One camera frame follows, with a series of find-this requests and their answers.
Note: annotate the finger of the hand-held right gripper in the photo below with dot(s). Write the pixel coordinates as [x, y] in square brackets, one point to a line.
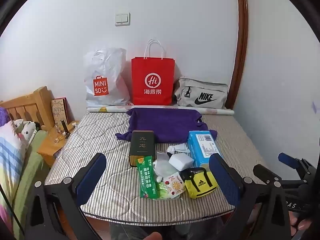
[285, 158]
[260, 171]

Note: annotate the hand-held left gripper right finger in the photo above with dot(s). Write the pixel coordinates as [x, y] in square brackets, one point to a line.
[222, 177]

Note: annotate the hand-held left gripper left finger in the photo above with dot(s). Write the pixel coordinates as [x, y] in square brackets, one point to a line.
[91, 177]

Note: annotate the small yellow bag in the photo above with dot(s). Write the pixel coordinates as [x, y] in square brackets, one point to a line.
[200, 187]

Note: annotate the white sponge block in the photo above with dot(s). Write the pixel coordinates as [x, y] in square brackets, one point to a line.
[181, 162]

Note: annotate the fruit print sachet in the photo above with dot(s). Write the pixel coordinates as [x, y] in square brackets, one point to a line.
[175, 183]

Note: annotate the white knotted cloth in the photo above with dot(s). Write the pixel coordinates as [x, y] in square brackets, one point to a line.
[178, 147]

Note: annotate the green packet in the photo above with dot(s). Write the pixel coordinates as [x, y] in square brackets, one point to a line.
[147, 180]

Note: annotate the clear plastic bag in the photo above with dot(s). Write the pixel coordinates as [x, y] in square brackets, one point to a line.
[161, 170]

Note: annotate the person's right hand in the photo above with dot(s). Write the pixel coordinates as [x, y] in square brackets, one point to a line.
[303, 226]

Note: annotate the person's left hand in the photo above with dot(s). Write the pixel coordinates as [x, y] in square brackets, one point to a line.
[151, 237]

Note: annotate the blue tissue pack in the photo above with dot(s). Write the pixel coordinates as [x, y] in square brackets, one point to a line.
[197, 152]

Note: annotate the wooden nightstand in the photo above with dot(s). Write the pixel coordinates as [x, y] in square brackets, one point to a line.
[50, 152]

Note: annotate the grey striped quilted mat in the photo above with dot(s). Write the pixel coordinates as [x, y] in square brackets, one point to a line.
[105, 130]

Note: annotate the clear glass cup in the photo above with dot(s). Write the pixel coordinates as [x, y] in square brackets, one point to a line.
[55, 138]

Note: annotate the small dark bottle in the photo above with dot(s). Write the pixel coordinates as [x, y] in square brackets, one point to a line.
[64, 127]

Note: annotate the dark tin box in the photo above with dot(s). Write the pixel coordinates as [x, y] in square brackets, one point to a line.
[142, 142]

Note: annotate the green bedsheet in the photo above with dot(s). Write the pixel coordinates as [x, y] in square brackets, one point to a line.
[30, 165]

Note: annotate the white printed paper roll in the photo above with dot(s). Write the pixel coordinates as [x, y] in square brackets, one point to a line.
[217, 111]

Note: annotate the printed book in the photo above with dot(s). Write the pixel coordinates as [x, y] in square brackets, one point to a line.
[60, 112]

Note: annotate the white spotted plush pillow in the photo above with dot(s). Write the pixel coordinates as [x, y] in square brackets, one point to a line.
[27, 130]

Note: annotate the purple towel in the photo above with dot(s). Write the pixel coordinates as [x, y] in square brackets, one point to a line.
[165, 122]

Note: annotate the striped pastel pillow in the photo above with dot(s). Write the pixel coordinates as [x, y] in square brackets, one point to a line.
[12, 152]

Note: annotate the grey sling bag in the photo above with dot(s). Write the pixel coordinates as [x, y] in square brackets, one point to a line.
[200, 87]

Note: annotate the wooden headboard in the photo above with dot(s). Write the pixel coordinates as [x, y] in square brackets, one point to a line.
[30, 105]

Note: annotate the purple fuzzy cushion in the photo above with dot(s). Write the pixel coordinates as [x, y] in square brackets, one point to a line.
[4, 117]

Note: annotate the white plastic shopping bag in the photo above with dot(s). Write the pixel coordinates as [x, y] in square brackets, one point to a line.
[110, 65]

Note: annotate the red paper bag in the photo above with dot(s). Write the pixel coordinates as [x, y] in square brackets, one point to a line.
[152, 67]

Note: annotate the brown wooden door frame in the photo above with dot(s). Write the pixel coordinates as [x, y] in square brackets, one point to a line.
[241, 30]

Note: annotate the white wall switch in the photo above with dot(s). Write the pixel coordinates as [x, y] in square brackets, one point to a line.
[122, 19]

